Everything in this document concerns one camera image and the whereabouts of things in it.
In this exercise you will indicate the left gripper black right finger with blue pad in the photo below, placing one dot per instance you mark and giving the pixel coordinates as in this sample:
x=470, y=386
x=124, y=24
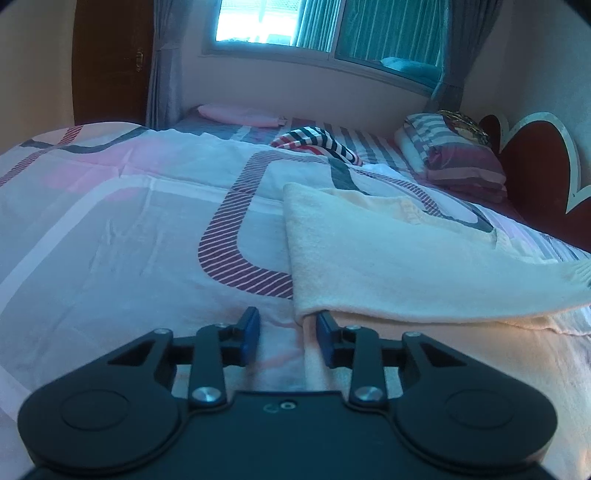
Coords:
x=365, y=353

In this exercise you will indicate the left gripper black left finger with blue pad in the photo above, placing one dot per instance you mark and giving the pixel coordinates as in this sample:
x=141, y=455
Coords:
x=210, y=350

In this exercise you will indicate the cream white small garment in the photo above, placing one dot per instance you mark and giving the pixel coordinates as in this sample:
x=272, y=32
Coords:
x=383, y=262

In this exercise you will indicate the red white striped clothing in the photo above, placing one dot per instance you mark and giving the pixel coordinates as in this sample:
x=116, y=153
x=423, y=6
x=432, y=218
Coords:
x=316, y=141

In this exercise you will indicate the white pink patterned bedsheet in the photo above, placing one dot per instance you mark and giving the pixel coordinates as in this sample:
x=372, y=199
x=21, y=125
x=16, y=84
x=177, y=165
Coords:
x=111, y=230

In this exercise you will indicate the small white folded cloth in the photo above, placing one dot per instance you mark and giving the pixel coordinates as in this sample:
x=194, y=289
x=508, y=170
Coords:
x=385, y=170

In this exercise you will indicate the purple striped far bedsheet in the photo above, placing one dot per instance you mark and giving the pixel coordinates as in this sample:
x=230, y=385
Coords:
x=371, y=148

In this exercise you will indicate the striped folded blanket pile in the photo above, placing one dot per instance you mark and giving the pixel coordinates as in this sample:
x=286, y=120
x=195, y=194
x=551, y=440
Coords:
x=449, y=150

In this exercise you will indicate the pink flat pillow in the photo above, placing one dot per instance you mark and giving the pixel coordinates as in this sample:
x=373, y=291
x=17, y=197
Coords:
x=239, y=115

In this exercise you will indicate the grey left curtain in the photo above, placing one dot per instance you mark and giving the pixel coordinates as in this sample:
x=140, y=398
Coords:
x=164, y=100

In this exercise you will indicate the red heart-shaped headboard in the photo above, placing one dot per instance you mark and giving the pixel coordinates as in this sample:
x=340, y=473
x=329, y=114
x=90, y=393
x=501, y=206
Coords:
x=543, y=175

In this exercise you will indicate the window with teal blinds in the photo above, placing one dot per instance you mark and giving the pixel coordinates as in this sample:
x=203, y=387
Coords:
x=402, y=38

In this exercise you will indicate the dark brown wooden door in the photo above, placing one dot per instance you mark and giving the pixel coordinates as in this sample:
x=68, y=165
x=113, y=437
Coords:
x=111, y=60

